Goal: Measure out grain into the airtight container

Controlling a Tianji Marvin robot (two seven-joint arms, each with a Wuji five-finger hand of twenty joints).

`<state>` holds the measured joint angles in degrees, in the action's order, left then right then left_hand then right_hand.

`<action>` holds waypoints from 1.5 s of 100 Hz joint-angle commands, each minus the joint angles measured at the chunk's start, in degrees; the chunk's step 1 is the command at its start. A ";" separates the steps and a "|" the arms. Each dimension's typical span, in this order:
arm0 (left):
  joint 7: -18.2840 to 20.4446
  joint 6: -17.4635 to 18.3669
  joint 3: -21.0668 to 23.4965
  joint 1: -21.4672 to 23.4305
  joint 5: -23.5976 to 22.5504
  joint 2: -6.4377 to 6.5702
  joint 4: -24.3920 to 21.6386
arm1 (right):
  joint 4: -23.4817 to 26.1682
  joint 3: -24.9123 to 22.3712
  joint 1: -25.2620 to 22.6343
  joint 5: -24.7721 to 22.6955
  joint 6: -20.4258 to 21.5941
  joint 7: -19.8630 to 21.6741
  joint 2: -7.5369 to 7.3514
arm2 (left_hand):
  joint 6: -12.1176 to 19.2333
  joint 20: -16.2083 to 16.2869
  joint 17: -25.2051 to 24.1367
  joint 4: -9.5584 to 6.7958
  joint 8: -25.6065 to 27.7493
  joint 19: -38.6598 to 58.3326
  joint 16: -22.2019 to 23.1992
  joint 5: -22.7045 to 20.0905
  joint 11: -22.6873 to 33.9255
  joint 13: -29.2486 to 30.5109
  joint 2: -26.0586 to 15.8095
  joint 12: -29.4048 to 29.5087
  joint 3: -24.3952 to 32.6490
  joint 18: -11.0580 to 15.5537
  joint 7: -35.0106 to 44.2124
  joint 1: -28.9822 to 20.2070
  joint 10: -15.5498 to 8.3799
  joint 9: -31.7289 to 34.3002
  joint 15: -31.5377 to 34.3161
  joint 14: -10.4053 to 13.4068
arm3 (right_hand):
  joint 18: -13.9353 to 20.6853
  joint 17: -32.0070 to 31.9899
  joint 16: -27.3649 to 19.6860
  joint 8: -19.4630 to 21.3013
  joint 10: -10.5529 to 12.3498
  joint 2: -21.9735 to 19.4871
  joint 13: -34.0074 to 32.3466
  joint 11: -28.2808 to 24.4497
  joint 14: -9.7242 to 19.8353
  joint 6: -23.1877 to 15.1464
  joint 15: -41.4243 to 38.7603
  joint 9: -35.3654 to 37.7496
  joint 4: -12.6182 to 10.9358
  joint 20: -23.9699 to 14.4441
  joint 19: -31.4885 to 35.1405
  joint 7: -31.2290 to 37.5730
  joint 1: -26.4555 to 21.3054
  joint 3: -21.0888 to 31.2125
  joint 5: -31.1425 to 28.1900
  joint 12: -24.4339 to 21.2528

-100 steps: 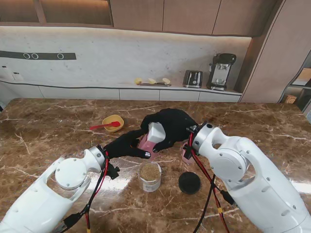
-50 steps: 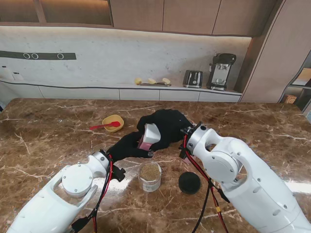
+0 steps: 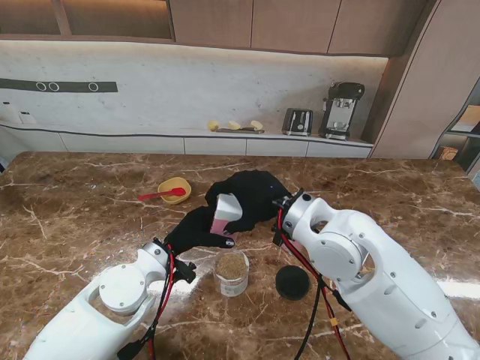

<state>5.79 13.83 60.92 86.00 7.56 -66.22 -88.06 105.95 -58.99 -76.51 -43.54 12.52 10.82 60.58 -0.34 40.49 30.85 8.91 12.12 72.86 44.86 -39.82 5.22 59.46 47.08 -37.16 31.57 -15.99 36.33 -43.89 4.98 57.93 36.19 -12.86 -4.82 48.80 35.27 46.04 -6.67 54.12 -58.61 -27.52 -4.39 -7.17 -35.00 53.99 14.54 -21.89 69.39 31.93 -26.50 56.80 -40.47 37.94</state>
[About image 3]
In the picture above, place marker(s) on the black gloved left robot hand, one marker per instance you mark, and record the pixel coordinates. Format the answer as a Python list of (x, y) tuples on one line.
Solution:
[(191, 232)]

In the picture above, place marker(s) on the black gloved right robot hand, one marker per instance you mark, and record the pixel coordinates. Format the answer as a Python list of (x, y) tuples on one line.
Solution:
[(258, 198)]

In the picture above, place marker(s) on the pink container with white lid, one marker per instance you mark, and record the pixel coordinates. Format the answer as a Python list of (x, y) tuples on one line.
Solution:
[(227, 210)]

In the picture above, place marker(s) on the red plastic scoop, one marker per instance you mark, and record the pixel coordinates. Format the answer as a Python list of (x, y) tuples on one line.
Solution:
[(176, 192)]

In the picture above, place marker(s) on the clear labelled grain jar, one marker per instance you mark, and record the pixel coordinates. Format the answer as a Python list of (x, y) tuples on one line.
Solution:
[(230, 277)]

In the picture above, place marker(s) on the black round jar lid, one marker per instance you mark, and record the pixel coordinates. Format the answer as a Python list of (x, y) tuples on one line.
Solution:
[(293, 283)]

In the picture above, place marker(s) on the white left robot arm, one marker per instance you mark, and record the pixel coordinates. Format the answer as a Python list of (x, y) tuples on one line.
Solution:
[(93, 311)]

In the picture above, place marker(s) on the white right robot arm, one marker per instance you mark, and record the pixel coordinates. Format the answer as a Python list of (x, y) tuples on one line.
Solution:
[(375, 270)]

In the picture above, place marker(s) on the yellow plastic bowl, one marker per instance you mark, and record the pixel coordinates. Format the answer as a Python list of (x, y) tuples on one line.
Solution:
[(174, 195)]

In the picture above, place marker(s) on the white counter with drawers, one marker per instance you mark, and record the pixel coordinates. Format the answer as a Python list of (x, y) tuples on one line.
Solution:
[(213, 144)]

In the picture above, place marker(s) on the dark wooden cutting board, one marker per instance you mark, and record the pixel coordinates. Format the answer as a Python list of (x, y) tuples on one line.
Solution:
[(230, 131)]

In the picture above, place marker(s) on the yellow lemon piece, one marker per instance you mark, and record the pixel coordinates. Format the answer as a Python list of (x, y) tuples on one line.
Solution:
[(256, 125), (234, 125), (213, 125)]

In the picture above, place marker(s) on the black and steel toaster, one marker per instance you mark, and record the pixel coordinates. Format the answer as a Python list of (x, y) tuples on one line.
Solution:
[(298, 122)]

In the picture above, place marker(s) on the black espresso machine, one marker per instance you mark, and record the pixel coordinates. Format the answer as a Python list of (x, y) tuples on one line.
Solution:
[(339, 108)]

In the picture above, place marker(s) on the tall wooden side panel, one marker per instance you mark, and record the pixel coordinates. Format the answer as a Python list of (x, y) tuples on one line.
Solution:
[(416, 93)]

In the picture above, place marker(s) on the small wooden box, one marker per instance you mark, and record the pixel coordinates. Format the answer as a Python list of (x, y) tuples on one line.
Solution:
[(447, 153)]

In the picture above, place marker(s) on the white countertop device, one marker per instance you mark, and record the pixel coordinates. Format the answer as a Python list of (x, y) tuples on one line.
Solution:
[(27, 117), (8, 112)]

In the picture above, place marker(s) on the open shelf unit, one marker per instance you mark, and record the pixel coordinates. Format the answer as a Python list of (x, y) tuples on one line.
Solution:
[(467, 150)]

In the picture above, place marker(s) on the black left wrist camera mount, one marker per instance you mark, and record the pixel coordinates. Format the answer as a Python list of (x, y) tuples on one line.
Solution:
[(185, 272)]

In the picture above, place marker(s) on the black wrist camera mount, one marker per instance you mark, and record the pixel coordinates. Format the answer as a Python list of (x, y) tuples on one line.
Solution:
[(278, 236), (185, 272)]

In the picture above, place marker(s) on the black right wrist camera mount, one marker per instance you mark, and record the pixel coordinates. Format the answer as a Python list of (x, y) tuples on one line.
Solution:
[(278, 236)]

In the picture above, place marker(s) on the wooden wall cabinet doors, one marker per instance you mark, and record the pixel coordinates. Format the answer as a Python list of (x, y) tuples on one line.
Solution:
[(292, 24)]

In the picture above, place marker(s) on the black wall socket strip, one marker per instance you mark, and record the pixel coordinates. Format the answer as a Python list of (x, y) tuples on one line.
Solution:
[(75, 86)]

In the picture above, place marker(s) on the open lit wall cabinet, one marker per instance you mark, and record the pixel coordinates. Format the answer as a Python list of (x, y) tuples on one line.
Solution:
[(112, 18)]

